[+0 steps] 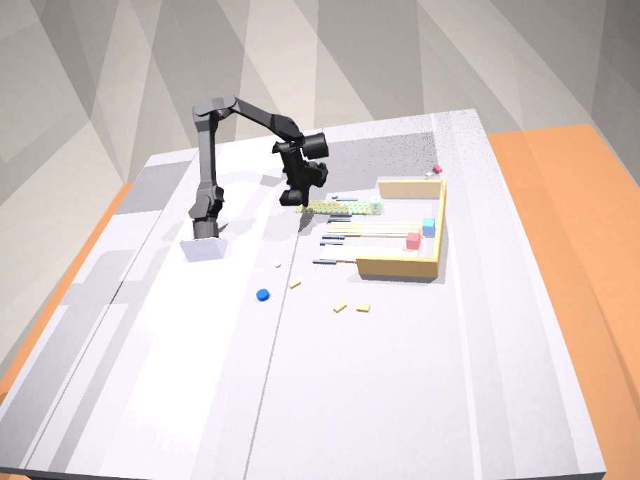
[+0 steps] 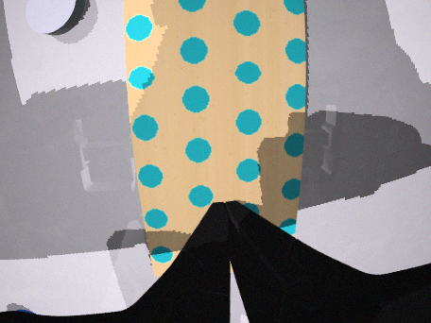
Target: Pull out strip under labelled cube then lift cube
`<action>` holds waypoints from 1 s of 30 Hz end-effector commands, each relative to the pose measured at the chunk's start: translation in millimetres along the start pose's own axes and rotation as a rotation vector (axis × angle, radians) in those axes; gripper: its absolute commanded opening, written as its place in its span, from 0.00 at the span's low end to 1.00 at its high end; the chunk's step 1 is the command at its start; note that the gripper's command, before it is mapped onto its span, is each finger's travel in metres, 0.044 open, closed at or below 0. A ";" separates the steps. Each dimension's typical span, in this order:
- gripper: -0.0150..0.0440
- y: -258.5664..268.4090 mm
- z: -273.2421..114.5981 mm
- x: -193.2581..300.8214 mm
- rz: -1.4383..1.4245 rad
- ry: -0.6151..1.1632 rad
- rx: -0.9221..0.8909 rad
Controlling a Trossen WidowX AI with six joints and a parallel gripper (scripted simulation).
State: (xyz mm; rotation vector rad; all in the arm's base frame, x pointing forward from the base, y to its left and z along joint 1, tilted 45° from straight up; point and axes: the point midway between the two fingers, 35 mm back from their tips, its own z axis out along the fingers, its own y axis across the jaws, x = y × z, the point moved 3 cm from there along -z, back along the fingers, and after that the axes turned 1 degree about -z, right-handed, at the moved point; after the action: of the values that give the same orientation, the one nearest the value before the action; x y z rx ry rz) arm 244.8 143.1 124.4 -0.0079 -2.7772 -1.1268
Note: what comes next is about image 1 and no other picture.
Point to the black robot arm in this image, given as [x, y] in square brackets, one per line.
[209, 196]

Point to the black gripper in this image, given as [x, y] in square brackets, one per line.
[298, 194]

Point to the tan strip with teal polka dots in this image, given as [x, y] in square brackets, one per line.
[328, 207]

